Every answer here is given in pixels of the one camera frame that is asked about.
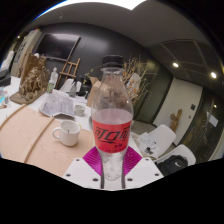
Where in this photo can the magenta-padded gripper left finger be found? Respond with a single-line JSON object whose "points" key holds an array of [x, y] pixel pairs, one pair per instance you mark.
{"points": [[83, 171]]}

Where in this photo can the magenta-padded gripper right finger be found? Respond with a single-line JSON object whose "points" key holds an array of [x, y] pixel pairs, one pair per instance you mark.
{"points": [[141, 170]]}

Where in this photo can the clear bottle with red label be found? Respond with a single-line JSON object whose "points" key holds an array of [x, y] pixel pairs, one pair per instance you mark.
{"points": [[111, 133]]}

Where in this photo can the stack of papers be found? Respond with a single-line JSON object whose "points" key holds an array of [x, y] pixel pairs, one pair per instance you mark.
{"points": [[146, 141]]}

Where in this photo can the black backpack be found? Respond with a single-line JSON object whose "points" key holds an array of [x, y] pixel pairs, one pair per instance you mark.
{"points": [[173, 164]]}

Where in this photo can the white ceramic mug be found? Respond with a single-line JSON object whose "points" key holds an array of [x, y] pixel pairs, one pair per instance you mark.
{"points": [[70, 133]]}

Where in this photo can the wooden mannequin figure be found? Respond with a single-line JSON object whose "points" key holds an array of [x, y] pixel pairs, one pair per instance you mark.
{"points": [[176, 120]]}

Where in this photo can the small round grey container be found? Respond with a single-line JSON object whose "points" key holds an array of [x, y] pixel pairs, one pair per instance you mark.
{"points": [[79, 110]]}

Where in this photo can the crumpled printed paper sheet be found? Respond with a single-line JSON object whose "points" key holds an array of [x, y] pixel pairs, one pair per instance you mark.
{"points": [[58, 105]]}

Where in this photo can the light wooden panel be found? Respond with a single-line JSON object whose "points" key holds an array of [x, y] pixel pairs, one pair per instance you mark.
{"points": [[20, 133]]}

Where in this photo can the dried plant in grey pot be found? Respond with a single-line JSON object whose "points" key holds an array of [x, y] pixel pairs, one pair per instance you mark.
{"points": [[140, 83]]}

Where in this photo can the small white figurine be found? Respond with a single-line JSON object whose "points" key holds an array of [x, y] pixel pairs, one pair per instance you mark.
{"points": [[53, 78]]}

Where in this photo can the wooden easel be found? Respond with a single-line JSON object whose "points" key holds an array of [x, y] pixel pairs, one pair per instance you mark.
{"points": [[68, 71]]}

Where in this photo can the golden brown sculpture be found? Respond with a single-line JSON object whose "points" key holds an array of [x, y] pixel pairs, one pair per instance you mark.
{"points": [[33, 80]]}

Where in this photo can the clear plastic bag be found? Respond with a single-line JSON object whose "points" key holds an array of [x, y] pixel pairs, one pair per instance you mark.
{"points": [[3, 98]]}

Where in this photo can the round ceiling spotlight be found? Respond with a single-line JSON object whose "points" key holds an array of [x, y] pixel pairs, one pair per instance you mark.
{"points": [[175, 64], [213, 75]]}

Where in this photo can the black case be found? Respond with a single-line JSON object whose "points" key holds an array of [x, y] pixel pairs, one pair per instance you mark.
{"points": [[4, 78]]}

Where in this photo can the white cabinet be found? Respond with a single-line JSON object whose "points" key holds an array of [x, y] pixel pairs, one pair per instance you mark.
{"points": [[23, 50]]}

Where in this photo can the long ceiling light strip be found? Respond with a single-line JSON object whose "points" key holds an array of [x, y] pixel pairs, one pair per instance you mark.
{"points": [[110, 3]]}

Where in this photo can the black wall screen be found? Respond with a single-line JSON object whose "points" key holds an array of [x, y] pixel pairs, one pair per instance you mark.
{"points": [[56, 45]]}

